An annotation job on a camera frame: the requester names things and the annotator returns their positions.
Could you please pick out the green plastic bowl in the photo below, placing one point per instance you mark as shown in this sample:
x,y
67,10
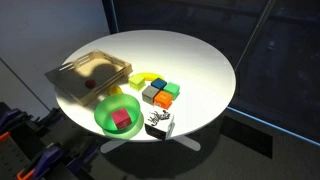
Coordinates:
x,y
104,116

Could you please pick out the yellow toy lemon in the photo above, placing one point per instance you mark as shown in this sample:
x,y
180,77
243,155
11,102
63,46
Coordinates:
x,y
115,90

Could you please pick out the black perforated board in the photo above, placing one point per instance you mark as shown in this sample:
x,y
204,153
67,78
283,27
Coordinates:
x,y
10,160

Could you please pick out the pink block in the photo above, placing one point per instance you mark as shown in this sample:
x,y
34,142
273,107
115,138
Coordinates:
x,y
120,119

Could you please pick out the yellow toy banana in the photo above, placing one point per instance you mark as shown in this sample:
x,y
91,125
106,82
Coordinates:
x,y
151,75

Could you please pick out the grey block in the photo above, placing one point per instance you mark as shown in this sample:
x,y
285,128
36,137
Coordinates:
x,y
149,94

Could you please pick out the red toy strawberry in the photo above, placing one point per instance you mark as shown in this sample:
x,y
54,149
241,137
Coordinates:
x,y
90,83

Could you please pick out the light green block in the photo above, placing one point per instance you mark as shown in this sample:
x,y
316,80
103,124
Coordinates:
x,y
137,82

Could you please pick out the white box with black print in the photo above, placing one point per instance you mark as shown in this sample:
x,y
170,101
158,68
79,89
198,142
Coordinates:
x,y
159,121

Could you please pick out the white table base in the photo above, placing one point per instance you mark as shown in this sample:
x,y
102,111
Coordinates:
x,y
188,142

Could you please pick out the wooden tray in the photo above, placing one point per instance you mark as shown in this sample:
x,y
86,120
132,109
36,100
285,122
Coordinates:
x,y
83,71

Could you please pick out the orange block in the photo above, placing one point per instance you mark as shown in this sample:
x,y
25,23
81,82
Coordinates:
x,y
163,99

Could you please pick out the grey metal pole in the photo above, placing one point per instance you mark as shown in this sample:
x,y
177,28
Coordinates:
x,y
255,31

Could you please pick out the blue block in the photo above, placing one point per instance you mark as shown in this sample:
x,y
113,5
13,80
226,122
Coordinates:
x,y
158,83

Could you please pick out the purple clamp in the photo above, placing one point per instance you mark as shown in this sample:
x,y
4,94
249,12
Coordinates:
x,y
83,158
43,161
10,116

